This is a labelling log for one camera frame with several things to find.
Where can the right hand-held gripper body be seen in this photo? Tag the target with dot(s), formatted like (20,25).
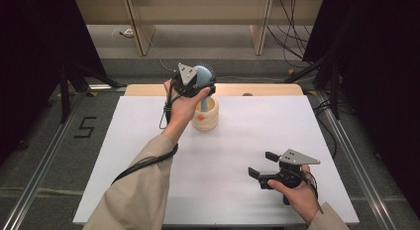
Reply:
(292,172)

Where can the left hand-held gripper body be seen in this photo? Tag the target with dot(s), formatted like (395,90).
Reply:
(186,76)

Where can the light blue hairbrush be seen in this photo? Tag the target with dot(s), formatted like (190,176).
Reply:
(204,74)

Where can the cream ribbed ceramic cup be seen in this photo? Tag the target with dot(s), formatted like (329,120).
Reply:
(208,121)

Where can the person's right hand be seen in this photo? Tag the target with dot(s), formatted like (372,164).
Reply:
(298,197)

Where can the person's left hand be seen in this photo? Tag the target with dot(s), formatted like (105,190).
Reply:
(180,112)

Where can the white table sheet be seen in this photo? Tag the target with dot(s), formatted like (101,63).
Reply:
(231,150)

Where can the wooden table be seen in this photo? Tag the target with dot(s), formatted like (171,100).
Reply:
(264,90)

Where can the beige wooden desk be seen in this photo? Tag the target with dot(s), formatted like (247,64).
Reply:
(198,12)

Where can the floor outlet with plug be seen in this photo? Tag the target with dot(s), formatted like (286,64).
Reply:
(127,33)

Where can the black metal stand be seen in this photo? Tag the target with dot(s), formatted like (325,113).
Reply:
(65,97)
(335,91)

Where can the dark curtain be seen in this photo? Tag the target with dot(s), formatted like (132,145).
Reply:
(379,74)
(26,58)

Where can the aluminium floor rail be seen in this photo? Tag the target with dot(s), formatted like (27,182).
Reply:
(36,180)
(363,177)

